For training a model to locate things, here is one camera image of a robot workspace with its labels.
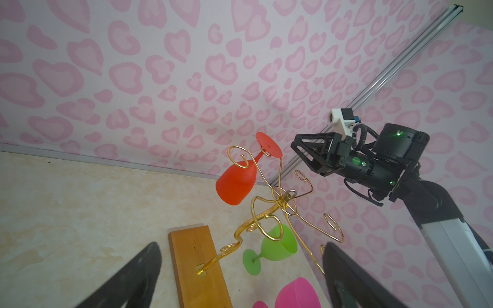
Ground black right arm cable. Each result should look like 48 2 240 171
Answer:
342 122 386 207

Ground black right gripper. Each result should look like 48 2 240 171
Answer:
291 132 377 188

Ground pink wine glass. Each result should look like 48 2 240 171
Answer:
274 277 322 308

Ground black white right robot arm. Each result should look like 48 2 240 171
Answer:
291 124 492 307

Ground red wine glass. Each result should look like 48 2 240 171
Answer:
216 132 283 206

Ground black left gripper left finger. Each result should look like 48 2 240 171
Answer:
78 242 162 307

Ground green wine glass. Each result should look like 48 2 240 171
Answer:
243 223 298 276

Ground aluminium frame back rail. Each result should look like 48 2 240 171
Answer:
1 143 219 180

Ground aluminium frame right post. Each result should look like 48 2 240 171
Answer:
281 1 451 176

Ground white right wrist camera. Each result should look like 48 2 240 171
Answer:
329 108 361 140

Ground gold wire wine glass rack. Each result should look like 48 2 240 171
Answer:
167 144 345 308

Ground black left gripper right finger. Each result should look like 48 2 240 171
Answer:
323 243 406 307

